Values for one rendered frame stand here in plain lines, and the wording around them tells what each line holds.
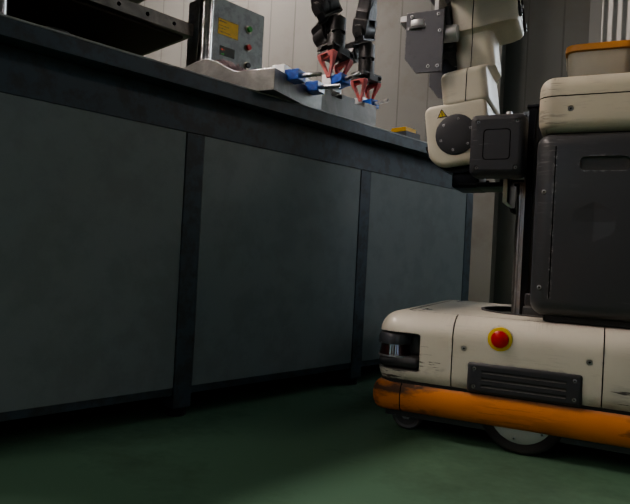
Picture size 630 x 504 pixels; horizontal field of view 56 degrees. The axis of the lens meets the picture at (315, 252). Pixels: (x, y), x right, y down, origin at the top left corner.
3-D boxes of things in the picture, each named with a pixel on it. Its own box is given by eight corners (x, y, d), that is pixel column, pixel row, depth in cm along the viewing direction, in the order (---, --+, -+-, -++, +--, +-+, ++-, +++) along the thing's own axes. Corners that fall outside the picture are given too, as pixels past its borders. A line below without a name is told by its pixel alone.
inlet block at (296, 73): (325, 87, 152) (326, 66, 152) (316, 81, 148) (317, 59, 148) (281, 91, 158) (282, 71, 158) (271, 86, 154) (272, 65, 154)
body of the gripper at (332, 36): (316, 53, 181) (317, 30, 182) (338, 66, 188) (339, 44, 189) (332, 45, 176) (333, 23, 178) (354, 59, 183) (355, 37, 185)
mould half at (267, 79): (321, 114, 170) (323, 75, 170) (273, 89, 146) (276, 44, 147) (182, 123, 192) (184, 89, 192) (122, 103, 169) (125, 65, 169)
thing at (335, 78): (365, 84, 175) (365, 67, 176) (354, 77, 171) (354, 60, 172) (332, 97, 184) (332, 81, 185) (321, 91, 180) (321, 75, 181)
